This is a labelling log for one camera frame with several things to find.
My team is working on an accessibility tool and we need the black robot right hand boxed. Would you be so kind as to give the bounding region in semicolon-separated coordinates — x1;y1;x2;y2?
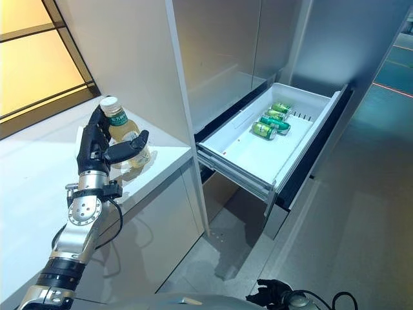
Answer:
247;278;293;310

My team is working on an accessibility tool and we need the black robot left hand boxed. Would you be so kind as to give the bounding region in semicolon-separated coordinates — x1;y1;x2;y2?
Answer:
76;106;150;178

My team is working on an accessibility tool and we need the clear yellow tea bottle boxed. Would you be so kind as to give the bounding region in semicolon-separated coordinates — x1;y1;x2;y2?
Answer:
99;96;153;171

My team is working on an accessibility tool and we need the fridge drawer with white tub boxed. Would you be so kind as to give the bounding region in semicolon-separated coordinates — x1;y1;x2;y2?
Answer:
195;82;354;242

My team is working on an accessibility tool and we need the beige closed fridge drawer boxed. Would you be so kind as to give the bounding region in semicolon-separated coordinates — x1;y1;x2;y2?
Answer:
201;170;278;242

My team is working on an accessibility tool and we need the beige steel fridge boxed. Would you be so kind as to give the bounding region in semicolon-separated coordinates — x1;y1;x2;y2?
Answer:
174;0;312;240

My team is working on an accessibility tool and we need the silver grey robot torso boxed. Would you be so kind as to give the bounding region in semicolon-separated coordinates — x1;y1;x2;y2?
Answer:
141;292;259;310

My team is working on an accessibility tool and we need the white tall side panel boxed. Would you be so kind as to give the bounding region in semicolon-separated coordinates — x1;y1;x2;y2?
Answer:
56;0;212;238

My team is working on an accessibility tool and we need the dark framed window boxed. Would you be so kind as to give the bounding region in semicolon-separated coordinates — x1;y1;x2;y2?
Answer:
0;0;101;140

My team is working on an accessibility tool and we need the green drink can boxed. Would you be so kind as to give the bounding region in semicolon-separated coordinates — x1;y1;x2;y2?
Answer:
270;102;293;114
259;115;292;135
264;109;290;121
252;121;278;140

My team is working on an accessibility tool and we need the tall silver cabinet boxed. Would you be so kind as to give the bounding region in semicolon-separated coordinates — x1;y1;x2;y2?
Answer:
288;0;409;88

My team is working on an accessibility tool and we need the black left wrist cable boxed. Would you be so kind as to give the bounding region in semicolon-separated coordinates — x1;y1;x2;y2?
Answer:
51;193;125;256

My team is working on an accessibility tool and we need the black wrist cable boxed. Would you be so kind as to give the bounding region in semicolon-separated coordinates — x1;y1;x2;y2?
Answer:
303;288;364;310
51;193;125;256

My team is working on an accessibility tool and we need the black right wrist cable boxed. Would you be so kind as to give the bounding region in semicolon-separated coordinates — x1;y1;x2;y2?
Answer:
303;288;364;310

